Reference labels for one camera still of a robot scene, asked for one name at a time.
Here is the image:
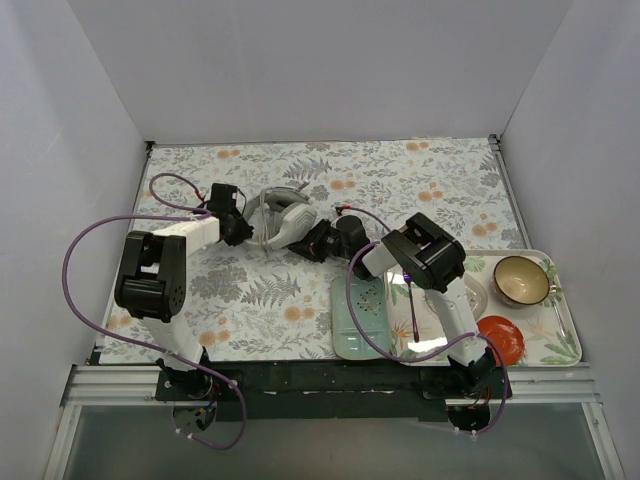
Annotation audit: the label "white grey headphones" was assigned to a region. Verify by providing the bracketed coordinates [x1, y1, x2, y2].
[243, 187, 317, 252]

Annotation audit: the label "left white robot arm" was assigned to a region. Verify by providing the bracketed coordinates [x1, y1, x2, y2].
[115, 183, 253, 400]

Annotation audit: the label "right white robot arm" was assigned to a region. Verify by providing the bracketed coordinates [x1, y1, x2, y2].
[289, 207, 496, 398]

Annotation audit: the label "floral patterned table mat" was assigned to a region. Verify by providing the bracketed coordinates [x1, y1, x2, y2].
[135, 138, 525, 361]

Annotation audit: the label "light green divided plate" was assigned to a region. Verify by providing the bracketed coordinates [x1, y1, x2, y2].
[330, 276, 391, 361]

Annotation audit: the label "purple iridescent fork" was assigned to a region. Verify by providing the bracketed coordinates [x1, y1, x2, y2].
[403, 271, 420, 343]

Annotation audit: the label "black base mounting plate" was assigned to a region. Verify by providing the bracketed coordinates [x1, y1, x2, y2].
[154, 357, 514, 421]

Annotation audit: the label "clear glass oval dish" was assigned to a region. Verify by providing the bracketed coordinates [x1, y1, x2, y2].
[453, 274, 488, 321]

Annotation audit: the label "brown ceramic bowl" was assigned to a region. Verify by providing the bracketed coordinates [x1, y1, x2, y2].
[491, 256, 551, 308]

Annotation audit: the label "red small plate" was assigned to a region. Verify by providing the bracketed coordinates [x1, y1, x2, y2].
[477, 315, 525, 366]

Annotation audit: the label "silver spoon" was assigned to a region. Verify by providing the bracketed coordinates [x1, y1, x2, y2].
[547, 282, 568, 340]

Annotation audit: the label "floral serving tray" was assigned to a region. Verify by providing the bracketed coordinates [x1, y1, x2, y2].
[385, 250, 582, 367]

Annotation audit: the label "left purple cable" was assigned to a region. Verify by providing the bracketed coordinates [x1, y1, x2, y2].
[60, 173, 248, 450]

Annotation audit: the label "purple cable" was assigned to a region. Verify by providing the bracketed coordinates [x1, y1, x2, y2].
[335, 204, 512, 436]
[60, 173, 248, 450]

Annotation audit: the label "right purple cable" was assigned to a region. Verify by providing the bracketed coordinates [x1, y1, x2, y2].
[335, 204, 512, 436]

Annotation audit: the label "aluminium frame rail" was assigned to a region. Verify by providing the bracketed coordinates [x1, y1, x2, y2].
[44, 364, 626, 479]

